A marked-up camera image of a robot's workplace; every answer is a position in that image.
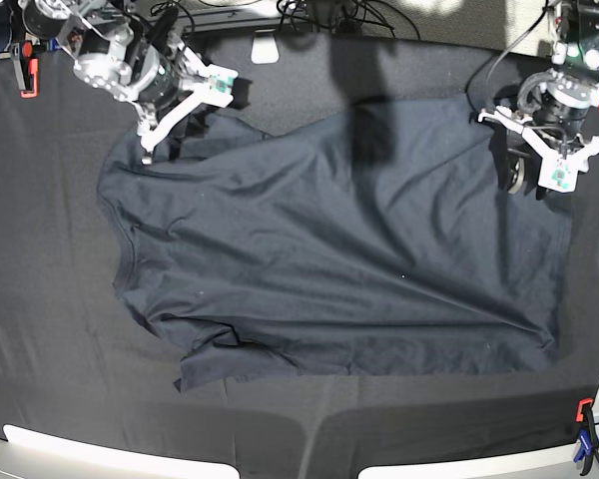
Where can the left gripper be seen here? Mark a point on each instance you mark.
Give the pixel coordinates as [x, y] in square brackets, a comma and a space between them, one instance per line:
[544, 141]

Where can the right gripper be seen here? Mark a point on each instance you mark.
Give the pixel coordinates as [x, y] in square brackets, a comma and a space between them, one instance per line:
[161, 79]

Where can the dark navy t-shirt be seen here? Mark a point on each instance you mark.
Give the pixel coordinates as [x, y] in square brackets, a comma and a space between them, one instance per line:
[372, 242]

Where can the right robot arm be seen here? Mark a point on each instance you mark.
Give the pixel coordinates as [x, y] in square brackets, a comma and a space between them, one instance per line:
[102, 37]

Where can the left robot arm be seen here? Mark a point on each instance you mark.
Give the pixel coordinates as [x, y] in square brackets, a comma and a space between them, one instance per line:
[550, 107]

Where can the orange clamp far left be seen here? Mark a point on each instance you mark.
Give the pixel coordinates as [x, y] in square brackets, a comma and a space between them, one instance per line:
[26, 68]

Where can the orange blue clamp near right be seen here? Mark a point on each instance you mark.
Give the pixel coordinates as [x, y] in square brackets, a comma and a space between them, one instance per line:
[588, 449]

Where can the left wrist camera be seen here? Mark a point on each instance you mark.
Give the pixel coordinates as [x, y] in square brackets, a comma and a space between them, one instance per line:
[558, 174]

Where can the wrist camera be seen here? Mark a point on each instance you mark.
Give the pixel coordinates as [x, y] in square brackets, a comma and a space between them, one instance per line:
[558, 174]
[221, 82]

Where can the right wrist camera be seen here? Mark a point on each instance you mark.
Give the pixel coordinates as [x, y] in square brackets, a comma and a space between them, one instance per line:
[221, 82]

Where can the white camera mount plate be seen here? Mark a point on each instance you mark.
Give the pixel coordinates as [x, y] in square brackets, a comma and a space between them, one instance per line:
[265, 49]

